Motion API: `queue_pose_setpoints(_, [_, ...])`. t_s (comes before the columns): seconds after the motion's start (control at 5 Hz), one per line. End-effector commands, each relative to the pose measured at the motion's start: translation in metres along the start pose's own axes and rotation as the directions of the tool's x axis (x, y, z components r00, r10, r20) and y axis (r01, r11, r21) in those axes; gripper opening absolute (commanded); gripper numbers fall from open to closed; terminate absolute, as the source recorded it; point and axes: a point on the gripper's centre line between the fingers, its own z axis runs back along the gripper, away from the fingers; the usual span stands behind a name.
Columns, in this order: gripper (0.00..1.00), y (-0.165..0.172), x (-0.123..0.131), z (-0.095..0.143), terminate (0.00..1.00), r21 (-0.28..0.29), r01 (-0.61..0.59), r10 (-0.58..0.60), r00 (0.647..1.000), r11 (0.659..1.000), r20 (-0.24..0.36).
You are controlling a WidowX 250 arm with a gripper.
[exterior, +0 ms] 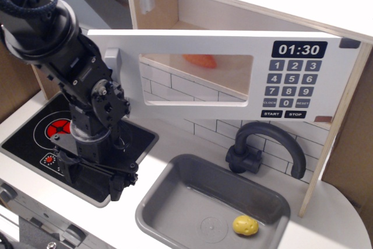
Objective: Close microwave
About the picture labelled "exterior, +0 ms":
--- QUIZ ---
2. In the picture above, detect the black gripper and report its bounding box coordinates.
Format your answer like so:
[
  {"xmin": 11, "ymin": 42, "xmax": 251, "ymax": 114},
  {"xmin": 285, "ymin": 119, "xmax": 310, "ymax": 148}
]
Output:
[{"xmin": 51, "ymin": 128, "xmax": 139, "ymax": 201}]

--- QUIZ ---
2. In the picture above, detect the grey microwave door handle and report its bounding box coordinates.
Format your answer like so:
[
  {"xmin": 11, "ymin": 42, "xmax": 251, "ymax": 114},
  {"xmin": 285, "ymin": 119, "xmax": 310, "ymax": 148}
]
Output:
[{"xmin": 104, "ymin": 48, "xmax": 124, "ymax": 98}]

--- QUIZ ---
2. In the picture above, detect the grey oven knob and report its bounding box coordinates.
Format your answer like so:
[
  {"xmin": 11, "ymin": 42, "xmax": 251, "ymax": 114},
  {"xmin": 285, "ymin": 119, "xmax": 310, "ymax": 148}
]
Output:
[{"xmin": 1, "ymin": 183, "xmax": 17, "ymax": 203}]

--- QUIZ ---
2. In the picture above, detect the white toy microwave door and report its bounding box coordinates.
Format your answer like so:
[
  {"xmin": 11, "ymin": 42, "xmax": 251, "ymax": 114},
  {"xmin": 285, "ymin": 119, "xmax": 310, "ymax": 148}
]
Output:
[{"xmin": 88, "ymin": 30, "xmax": 361, "ymax": 122}]

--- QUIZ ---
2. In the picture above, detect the orange toy carrot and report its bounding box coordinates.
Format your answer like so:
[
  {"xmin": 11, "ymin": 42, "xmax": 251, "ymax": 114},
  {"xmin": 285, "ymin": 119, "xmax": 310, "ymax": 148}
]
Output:
[{"xmin": 182, "ymin": 54, "xmax": 217, "ymax": 69}]

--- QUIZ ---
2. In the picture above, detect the black toy stovetop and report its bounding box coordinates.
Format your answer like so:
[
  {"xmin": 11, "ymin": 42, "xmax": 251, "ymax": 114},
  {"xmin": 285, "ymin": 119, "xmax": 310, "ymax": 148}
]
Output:
[{"xmin": 1, "ymin": 94, "xmax": 159, "ymax": 208}]

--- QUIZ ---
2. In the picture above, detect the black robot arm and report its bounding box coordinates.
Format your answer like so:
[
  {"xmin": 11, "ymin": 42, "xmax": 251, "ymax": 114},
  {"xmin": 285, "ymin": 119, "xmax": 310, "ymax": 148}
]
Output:
[{"xmin": 1, "ymin": 0, "xmax": 138, "ymax": 201}]

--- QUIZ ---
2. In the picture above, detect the dark grey toy faucet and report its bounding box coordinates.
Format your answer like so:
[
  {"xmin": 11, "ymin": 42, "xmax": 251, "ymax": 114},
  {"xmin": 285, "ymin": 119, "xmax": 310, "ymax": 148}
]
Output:
[{"xmin": 226, "ymin": 122, "xmax": 306, "ymax": 179}]

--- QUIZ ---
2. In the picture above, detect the grey sink basin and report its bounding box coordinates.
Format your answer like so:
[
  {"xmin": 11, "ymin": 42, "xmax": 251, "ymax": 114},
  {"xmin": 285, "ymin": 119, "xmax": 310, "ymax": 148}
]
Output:
[{"xmin": 135, "ymin": 155, "xmax": 290, "ymax": 248}]

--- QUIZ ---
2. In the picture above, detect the yellow toy potato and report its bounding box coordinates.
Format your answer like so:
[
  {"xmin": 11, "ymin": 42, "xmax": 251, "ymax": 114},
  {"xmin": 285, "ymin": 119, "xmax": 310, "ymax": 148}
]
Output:
[{"xmin": 232, "ymin": 215, "xmax": 259, "ymax": 236}]

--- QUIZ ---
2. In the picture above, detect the grey oven control panel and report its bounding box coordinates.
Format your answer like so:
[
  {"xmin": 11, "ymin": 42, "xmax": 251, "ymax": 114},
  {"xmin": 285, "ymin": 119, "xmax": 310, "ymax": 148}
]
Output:
[{"xmin": 1, "ymin": 189, "xmax": 111, "ymax": 248}]

